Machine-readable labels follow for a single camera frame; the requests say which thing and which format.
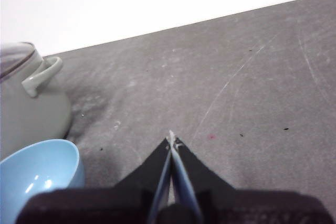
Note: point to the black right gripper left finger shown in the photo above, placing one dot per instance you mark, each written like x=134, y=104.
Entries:
x=136, y=182

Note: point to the blue ribbed bowl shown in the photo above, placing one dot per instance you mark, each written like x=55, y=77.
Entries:
x=34, y=179

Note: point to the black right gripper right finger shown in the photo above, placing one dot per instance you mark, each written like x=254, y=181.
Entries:
x=210, y=184

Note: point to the pale green electric steamer pot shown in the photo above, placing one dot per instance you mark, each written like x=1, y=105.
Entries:
x=29, y=113

